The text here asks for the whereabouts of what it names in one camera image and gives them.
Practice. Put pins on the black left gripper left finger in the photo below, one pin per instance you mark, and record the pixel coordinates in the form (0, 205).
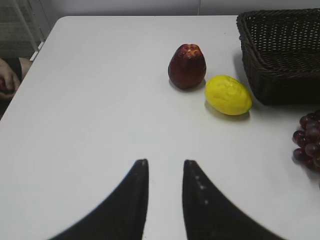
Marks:
(122, 215)

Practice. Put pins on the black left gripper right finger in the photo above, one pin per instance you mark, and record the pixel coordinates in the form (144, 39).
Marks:
(209, 215)

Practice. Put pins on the black wicker basket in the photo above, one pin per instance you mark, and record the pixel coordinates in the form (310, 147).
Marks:
(281, 55)

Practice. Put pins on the person's hand at table edge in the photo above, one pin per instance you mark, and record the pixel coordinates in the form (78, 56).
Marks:
(9, 82)

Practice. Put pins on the yellow lemon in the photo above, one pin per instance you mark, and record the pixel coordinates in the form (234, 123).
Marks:
(227, 95)

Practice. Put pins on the purple grape bunch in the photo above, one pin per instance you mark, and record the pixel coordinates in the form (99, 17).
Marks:
(307, 138)

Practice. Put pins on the dark red wax apple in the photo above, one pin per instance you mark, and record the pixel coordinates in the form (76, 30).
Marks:
(187, 67)

